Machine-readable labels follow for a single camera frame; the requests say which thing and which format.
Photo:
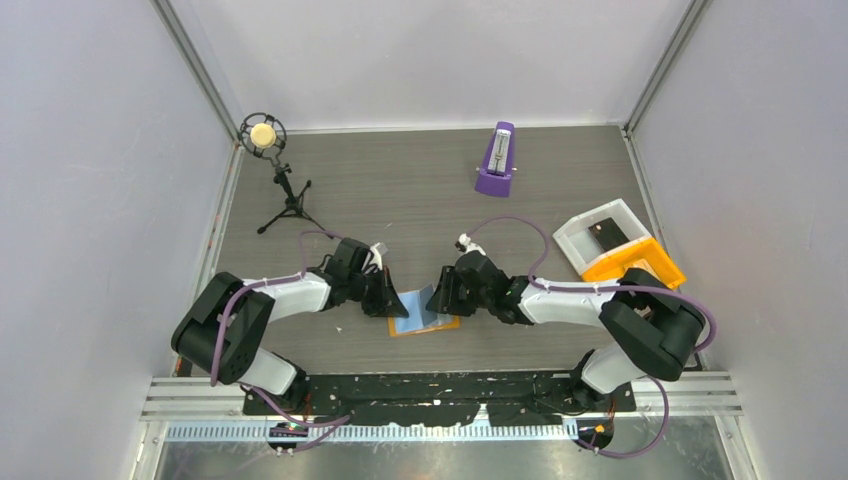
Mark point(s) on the orange leather card holder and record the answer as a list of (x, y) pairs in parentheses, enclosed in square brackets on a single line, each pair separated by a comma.
[(420, 320)]

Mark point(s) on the orange plastic bin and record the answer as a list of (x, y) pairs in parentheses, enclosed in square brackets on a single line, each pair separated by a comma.
[(646, 254)]

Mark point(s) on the microphone on black tripod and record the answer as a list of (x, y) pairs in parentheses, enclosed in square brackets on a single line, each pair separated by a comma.
[(264, 136)]

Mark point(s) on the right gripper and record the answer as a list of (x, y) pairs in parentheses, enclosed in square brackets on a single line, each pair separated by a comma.
[(444, 299)]

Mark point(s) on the white plastic bin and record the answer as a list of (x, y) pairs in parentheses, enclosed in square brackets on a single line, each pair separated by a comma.
[(582, 249)]

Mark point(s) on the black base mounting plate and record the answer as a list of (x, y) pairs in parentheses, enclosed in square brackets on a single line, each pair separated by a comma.
[(510, 398)]

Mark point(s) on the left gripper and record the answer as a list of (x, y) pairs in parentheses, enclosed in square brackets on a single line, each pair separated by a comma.
[(387, 301)]

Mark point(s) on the aluminium frame rail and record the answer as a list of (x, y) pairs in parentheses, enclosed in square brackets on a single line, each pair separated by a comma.
[(698, 394)]

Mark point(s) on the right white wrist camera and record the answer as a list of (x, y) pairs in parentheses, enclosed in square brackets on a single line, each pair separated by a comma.
[(464, 244)]

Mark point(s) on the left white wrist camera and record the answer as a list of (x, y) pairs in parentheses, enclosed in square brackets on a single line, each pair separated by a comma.
[(375, 259)]

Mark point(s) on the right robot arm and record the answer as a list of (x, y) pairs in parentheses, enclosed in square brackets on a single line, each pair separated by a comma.
[(654, 330)]

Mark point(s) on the black device in white bin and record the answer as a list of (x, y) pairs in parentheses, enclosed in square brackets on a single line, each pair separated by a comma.
[(608, 235)]

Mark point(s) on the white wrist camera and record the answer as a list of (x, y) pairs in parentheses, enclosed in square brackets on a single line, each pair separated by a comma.
[(375, 259), (464, 244)]

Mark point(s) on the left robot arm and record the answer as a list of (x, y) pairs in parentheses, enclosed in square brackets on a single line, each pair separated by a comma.
[(223, 329)]

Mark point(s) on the purple metronome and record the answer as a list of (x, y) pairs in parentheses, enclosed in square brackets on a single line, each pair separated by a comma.
[(494, 175)]

